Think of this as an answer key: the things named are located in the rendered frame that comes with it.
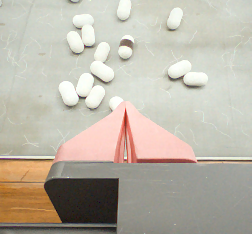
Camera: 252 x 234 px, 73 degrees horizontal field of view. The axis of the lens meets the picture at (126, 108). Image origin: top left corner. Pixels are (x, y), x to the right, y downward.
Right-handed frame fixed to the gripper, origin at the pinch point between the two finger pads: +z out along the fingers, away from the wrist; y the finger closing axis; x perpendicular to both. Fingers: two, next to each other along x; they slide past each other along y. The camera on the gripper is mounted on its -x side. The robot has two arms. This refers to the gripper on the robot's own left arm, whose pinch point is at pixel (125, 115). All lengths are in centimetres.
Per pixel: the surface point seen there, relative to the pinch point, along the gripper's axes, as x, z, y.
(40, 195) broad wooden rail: 11.9, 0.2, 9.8
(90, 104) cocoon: 5.4, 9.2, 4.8
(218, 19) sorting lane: -3.1, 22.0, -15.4
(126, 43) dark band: -0.8, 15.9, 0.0
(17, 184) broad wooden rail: 11.2, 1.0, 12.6
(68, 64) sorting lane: 2.3, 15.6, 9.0
